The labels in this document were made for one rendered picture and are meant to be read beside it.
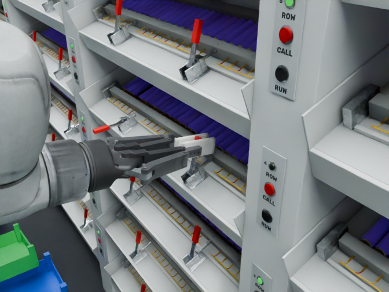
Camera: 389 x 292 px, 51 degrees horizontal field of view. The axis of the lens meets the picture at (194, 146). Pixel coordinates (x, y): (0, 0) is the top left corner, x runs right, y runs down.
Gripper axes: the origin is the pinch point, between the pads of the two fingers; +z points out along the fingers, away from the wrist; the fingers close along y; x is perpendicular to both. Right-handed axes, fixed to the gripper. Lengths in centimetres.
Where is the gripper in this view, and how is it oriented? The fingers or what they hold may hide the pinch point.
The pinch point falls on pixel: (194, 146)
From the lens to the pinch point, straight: 70.7
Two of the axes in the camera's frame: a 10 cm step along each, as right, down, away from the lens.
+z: 8.1, -1.6, 5.6
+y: 5.7, 3.9, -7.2
